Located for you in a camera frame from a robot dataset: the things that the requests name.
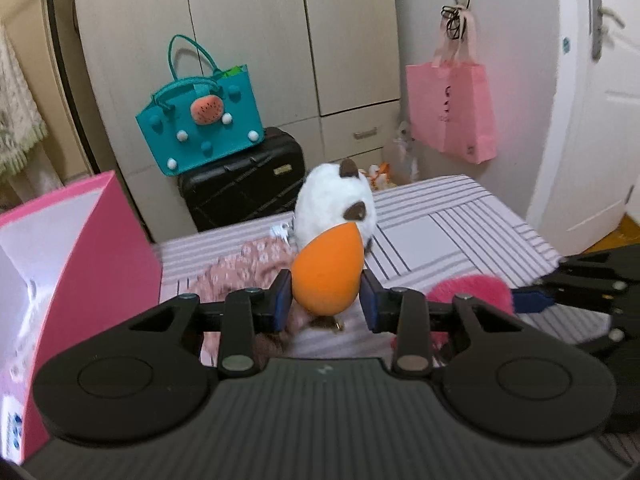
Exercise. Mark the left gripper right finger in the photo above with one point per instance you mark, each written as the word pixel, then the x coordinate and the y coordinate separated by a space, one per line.
pixel 404 313

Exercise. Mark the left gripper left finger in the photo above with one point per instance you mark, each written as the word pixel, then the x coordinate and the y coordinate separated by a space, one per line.
pixel 250 312

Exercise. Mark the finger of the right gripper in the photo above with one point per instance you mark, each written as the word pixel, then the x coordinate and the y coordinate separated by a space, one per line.
pixel 530 299

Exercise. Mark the pink fluffy pompom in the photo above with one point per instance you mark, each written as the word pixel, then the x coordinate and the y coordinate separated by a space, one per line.
pixel 488 288

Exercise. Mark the pink floral scrunchie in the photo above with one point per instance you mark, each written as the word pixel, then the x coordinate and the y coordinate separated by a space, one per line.
pixel 256 264

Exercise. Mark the orange makeup sponge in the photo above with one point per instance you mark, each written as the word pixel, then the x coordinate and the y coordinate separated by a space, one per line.
pixel 326 273

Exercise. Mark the white brown plush cat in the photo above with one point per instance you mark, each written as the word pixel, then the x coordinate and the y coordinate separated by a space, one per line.
pixel 332 194

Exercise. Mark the blue wet wipes pack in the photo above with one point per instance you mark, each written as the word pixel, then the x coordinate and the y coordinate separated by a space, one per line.
pixel 12 425

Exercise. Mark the white door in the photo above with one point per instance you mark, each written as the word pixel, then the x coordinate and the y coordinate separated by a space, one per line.
pixel 590 168

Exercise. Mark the black suitcase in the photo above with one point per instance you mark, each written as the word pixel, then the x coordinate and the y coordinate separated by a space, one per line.
pixel 256 183

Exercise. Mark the yellow gift bag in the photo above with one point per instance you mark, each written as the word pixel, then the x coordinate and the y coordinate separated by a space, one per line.
pixel 378 177

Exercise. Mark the pink storage box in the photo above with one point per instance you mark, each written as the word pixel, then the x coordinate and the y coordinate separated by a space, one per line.
pixel 74 262

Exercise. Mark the teal felt tote bag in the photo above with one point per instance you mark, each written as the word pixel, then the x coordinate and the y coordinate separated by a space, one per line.
pixel 199 119

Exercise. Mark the pink hanging shopping bag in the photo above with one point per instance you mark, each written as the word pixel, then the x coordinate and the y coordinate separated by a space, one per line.
pixel 449 101

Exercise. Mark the beige wardrobe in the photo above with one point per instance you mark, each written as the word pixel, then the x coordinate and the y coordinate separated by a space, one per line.
pixel 326 71

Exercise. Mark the cream fuzzy hanging cardigan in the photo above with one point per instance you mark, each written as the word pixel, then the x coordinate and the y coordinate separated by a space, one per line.
pixel 22 126

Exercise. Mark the wall hook with keys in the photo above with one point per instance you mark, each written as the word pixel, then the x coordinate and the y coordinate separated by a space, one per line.
pixel 454 20

